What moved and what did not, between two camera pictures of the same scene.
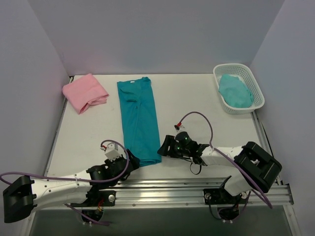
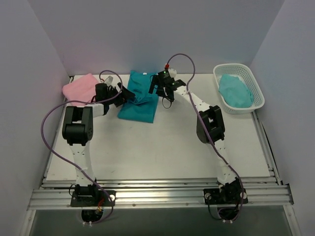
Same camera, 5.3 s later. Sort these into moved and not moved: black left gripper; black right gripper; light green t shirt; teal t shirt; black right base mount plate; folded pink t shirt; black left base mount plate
Moved: black left gripper; teal t shirt; black right gripper
Not moved: black right base mount plate; light green t shirt; folded pink t shirt; black left base mount plate
